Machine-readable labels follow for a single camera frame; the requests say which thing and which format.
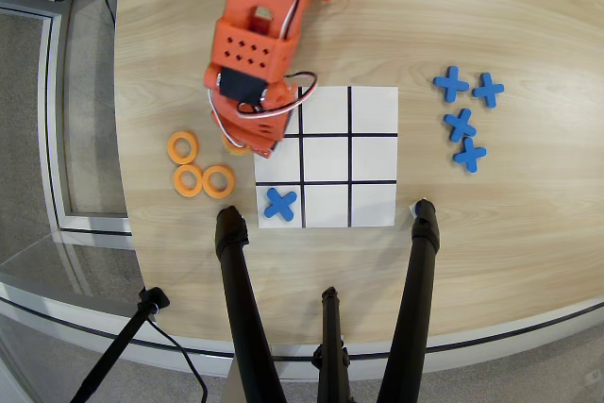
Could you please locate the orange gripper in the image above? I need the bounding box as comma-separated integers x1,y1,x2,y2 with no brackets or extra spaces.
207,79,299,160

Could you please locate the orange foam ring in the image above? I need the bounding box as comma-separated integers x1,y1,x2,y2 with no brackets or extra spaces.
221,132,254,158
202,164,236,199
166,130,200,165
172,163,204,197

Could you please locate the blue foam cross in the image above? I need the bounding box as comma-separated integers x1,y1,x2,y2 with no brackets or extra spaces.
433,65,471,104
472,72,506,109
443,108,478,143
263,187,299,224
453,136,488,175

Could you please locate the white tic-tac-toe grid sheet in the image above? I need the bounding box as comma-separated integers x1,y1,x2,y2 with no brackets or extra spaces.
253,85,400,229

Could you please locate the thin black tripod leg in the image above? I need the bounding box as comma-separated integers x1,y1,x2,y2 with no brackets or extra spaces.
310,286,353,403

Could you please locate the black stand pole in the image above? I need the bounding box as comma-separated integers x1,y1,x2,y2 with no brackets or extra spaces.
69,286,171,403

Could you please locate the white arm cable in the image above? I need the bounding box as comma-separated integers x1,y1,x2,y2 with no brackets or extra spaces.
209,71,320,140

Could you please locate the white glass partition frame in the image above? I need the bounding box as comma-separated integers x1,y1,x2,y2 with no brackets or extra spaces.
0,0,134,237

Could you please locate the black stand cable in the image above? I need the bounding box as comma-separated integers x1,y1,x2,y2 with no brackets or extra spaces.
144,316,210,403

